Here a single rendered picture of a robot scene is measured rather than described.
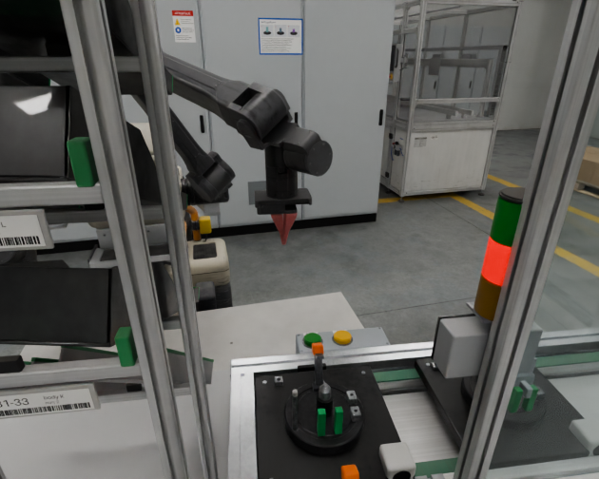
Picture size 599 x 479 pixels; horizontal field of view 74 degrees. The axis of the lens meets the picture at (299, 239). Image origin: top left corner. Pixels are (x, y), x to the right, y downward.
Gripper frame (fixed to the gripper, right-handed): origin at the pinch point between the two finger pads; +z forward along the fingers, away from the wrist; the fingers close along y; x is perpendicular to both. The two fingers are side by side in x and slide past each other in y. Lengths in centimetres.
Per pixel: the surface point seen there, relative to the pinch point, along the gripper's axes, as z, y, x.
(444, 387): 26.7, 29.3, -15.0
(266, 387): 26.3, -5.0, -10.7
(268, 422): 26.5, -5.0, -18.8
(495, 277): -8.1, 22.0, -32.4
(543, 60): -33, 650, 814
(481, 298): -4.4, 21.6, -31.3
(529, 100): 50, 636, 813
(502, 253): -11.2, 22.1, -32.6
